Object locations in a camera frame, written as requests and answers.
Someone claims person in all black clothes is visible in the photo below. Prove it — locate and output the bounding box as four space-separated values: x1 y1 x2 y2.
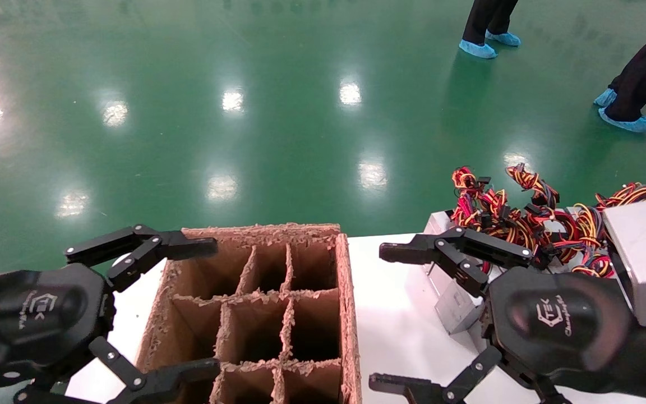
459 0 522 59

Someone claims red yellow wire bundle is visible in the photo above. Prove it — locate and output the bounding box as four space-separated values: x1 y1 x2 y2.
505 162 584 253

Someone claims person with white shirt hem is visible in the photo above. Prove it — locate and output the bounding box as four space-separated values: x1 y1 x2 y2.
594 0 646 133

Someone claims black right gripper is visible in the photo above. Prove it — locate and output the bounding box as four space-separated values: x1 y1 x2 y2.
369 226 646 404

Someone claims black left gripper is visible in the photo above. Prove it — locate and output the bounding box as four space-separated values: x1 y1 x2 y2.
0 223 222 404

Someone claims brown divided cardboard box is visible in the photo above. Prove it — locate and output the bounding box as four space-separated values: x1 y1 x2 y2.
135 223 363 404

